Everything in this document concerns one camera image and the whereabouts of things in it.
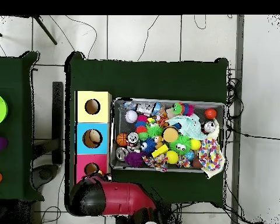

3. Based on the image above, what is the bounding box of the black cable bundle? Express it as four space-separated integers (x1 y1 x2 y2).
225 66 244 143

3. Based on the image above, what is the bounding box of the rainbow fuzzy caterpillar toy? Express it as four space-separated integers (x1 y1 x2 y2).
171 102 195 117

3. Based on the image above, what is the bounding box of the black soda can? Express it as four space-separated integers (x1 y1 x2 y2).
201 120 218 135

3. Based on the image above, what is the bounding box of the black cable with connector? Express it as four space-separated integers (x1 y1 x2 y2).
226 124 280 141

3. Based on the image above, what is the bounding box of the black tripod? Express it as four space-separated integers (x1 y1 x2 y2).
0 15 58 46

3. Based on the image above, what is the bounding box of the crushed red soda can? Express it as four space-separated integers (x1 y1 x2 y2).
126 132 140 146

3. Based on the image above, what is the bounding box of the dark green tablecloth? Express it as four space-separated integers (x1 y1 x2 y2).
64 51 230 208
0 51 46 202

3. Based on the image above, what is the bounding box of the crushed clear plastic bottle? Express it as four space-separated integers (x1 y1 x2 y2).
120 100 162 116

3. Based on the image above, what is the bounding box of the thin black floor cable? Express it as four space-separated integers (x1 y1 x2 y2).
65 15 98 60
193 15 208 30
136 15 160 62

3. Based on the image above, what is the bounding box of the toy hamburger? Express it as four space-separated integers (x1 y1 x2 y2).
162 125 180 143

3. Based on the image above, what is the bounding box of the orange ball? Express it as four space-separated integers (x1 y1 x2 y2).
204 107 218 120

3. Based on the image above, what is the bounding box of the mint green cloth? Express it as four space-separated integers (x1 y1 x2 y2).
165 113 208 141

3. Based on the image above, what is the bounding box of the wooden box with three holes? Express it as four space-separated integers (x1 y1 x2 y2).
73 90 113 186

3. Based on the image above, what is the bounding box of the shallow clear mesh bin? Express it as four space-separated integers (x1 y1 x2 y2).
110 98 226 174

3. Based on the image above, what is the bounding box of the white dimpled ball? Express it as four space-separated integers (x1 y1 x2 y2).
124 110 138 124

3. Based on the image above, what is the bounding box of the small toy basketball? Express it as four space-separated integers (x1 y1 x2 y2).
116 132 128 147

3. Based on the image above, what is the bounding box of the colourful dotted cloth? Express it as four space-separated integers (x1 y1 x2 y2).
197 137 225 179

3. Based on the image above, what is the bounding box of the grey floor cable cover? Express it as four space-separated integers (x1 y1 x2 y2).
230 15 245 224

